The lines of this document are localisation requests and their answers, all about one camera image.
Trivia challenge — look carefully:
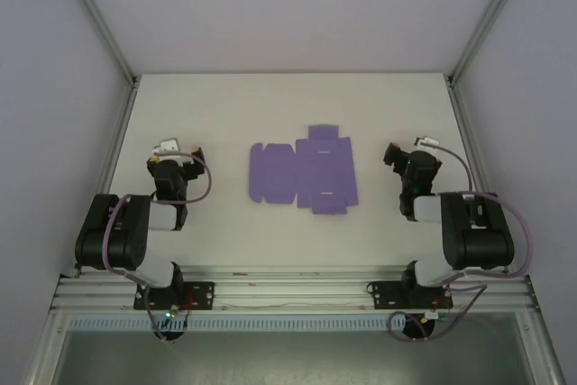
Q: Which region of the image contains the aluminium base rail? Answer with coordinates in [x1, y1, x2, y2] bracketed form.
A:
[50, 266, 540, 314]

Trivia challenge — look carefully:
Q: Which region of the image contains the purple paper box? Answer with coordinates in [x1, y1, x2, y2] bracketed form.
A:
[248, 124, 361, 216]

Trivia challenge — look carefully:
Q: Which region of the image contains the aluminium frame post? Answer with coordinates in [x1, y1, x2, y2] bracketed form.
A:
[56, 0, 139, 88]
[448, 0, 532, 87]

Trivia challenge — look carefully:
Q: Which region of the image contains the white slotted cable duct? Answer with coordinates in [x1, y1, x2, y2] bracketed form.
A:
[67, 316, 407, 333]

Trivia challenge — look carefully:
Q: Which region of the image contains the aluminium table side rail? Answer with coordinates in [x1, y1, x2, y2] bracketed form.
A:
[445, 76, 537, 278]
[60, 78, 141, 278]

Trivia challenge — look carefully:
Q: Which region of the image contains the black round cable grommet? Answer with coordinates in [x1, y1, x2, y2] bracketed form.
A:
[402, 315, 436, 342]
[152, 325, 185, 344]

